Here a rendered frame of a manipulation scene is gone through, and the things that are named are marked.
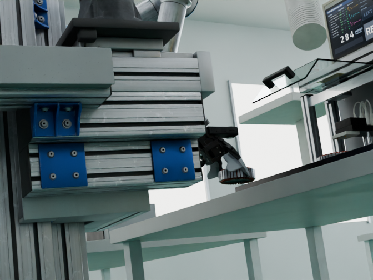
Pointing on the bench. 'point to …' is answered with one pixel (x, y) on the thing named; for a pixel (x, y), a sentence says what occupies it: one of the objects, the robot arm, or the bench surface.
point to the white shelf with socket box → (285, 118)
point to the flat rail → (365, 78)
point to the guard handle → (278, 76)
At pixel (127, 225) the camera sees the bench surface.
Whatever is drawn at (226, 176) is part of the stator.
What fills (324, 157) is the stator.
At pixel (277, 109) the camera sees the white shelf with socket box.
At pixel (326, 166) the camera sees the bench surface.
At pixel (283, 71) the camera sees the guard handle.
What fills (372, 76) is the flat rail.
